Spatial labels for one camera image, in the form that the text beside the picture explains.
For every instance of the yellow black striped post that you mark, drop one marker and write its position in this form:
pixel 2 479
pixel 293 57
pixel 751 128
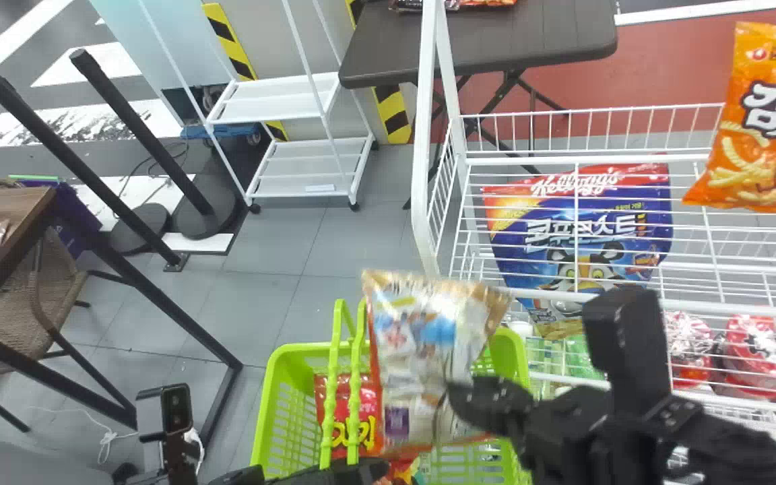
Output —
pixel 236 54
pixel 393 111

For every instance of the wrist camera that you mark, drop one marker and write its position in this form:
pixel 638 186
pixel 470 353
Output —
pixel 627 343
pixel 176 411

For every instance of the green basket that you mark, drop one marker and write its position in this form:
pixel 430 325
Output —
pixel 287 411

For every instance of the blue cereal bag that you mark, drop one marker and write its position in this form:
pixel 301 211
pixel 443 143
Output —
pixel 576 222

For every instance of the wicker chair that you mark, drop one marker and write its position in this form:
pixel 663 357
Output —
pixel 17 310

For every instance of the brown side table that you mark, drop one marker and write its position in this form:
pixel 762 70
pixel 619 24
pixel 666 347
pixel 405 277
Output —
pixel 11 229

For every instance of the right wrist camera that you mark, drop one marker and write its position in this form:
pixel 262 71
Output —
pixel 627 343

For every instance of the green snack packet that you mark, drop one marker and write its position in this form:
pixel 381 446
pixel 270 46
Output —
pixel 563 357

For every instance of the red snack packet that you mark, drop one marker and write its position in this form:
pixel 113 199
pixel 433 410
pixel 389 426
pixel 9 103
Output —
pixel 344 417

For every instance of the dark side table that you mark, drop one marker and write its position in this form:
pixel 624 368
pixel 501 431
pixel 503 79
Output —
pixel 482 40

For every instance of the orange snack packet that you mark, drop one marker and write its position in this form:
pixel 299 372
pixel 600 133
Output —
pixel 765 135

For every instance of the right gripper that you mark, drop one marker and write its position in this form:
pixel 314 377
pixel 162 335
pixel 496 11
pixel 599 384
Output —
pixel 583 438

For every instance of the white shelf trolley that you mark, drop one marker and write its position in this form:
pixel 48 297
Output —
pixel 307 162

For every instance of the white snack packet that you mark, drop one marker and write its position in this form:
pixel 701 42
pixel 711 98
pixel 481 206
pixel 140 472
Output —
pixel 428 350

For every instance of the red noodle cup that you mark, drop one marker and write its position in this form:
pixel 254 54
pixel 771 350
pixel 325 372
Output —
pixel 688 343
pixel 762 357

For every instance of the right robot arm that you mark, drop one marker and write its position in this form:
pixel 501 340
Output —
pixel 745 451

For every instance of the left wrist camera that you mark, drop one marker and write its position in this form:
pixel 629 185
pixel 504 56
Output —
pixel 176 411

